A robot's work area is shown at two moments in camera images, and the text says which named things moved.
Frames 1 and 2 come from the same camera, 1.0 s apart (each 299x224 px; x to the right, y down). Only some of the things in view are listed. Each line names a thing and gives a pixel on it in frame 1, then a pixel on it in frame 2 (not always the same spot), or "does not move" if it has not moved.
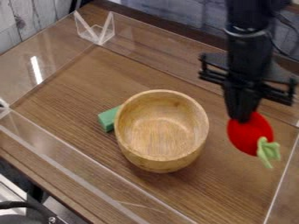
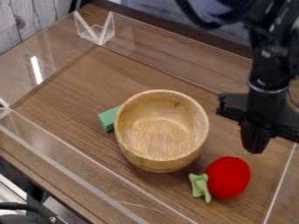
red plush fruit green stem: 251,137 to 226,179
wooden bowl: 162,125 does not move
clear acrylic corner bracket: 98,34 does not move
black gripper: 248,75 to 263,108
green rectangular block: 107,119 does not move
